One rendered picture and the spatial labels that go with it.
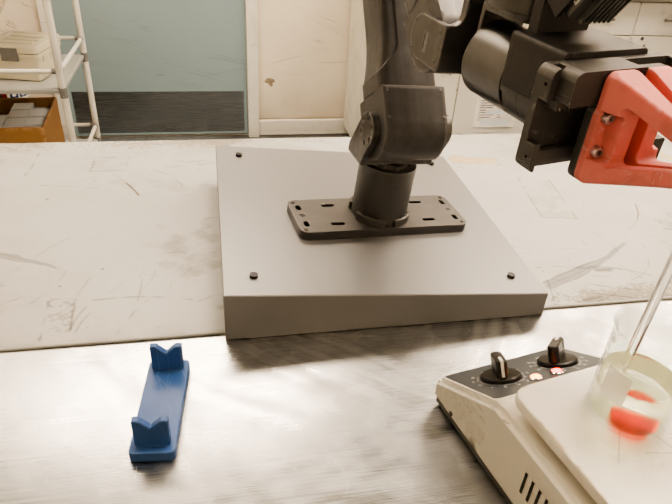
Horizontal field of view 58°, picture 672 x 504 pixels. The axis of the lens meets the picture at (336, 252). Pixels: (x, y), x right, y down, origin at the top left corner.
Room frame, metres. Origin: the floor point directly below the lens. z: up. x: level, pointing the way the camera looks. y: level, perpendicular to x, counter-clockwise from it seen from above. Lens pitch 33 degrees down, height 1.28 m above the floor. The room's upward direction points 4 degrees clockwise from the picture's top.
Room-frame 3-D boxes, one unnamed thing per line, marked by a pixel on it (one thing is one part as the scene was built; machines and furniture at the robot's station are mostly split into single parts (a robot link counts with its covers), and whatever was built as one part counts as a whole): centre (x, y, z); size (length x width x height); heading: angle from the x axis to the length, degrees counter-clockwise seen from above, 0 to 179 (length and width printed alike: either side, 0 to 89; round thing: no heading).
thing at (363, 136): (0.59, -0.06, 1.05); 0.09 x 0.06 x 0.06; 110
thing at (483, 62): (0.45, -0.12, 1.17); 0.07 x 0.06 x 0.07; 26
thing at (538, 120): (0.39, -0.15, 1.16); 0.10 x 0.07 x 0.07; 116
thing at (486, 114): (2.82, -0.72, 0.40); 0.24 x 0.01 x 0.30; 103
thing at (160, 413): (0.34, 0.13, 0.92); 0.10 x 0.03 x 0.04; 7
